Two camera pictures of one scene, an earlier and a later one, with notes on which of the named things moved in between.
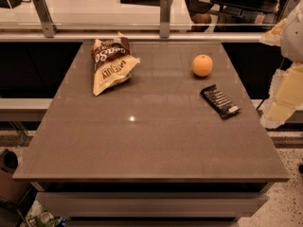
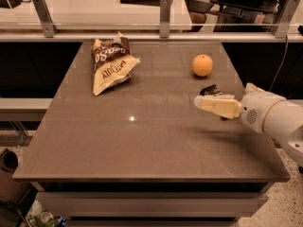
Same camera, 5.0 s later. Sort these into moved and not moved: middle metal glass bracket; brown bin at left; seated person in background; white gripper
Moved: white gripper
Not moved: seated person in background; middle metal glass bracket; brown bin at left
